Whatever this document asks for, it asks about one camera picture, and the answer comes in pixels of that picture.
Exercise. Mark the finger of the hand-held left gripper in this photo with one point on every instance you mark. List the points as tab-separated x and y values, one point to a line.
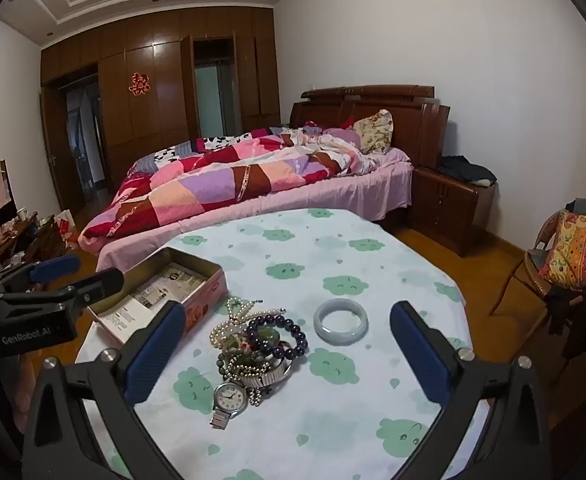
100	284
55	267

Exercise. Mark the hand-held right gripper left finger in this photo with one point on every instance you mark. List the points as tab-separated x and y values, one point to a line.
155	350

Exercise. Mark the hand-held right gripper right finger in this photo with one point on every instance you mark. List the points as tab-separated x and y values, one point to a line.
420	355

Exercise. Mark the pink metal tin box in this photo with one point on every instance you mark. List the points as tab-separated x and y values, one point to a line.
208	296

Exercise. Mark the pale jade bangle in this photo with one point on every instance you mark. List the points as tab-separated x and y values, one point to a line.
340	338

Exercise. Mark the silver wristwatch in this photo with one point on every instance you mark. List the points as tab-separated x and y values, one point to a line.
229	396

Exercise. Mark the cluttered wooden side table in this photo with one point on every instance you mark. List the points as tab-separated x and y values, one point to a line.
38	240

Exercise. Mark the red and white bag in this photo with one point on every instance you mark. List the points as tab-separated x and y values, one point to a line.
67	227

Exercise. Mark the printed paper leaflet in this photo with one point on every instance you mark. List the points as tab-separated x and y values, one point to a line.
173	280

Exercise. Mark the wicker chair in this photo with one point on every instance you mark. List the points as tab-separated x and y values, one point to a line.
520	280

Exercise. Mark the wooden nightstand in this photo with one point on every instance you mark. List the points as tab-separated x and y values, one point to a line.
448	210

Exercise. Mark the patchwork quilt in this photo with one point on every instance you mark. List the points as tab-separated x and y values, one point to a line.
213	180

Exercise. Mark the dark brown garment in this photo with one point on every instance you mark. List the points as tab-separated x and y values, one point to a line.
578	320

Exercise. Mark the wooden wardrobe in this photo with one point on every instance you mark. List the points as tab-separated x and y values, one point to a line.
143	125

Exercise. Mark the bed with pink sheet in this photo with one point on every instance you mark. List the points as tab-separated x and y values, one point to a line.
323	195

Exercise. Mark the dark folded clothes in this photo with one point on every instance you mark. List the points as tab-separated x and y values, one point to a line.
465	170

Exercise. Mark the colourful patterned cushion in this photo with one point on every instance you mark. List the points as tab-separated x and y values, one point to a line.
583	250

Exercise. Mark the red paper decoration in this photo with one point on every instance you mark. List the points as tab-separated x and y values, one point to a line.
139	85

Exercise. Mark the floral pillow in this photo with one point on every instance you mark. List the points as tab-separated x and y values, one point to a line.
375	132

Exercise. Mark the wooden headboard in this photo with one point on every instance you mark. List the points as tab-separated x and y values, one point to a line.
408	120

